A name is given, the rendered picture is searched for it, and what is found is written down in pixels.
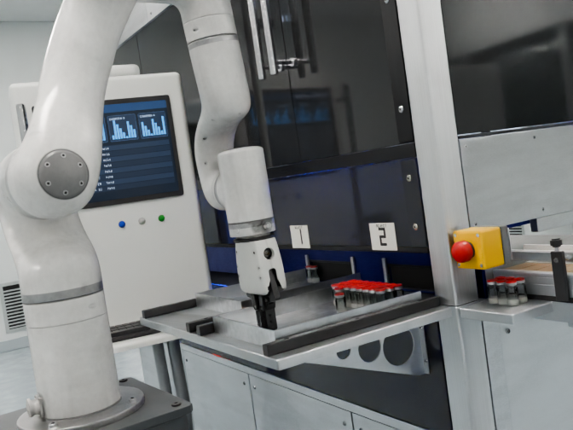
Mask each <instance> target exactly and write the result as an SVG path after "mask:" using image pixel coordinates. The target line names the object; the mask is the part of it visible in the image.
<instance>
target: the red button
mask: <svg viewBox="0 0 573 430"><path fill-rule="evenodd" d="M451 254H452V257H453V258H454V260H455V261H457V262H459V263H465V262H468V261H470V260H471V259H472V255H473V251H472V247H471V245H470V244H469V243H468V242H467V241H457V242H456V243H455V244H454V245H453V246H452V248H451Z"/></svg>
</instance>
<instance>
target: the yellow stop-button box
mask: <svg viewBox="0 0 573 430"><path fill-rule="evenodd" d="M457 241H467V242H468V243H469V244H470V245H471V247H472V251H473V255H472V259H471V260H470V261H468V262H465V263H459V262H457V266H458V268H461V269H478V270H487V269H490V268H493V267H496V266H500V265H503V264H510V263H511V262H512V260H511V253H510V246H509V239H508V232H507V226H506V225H479V226H474V227H471V228H467V229H463V230H456V231H454V243H456V242H457Z"/></svg>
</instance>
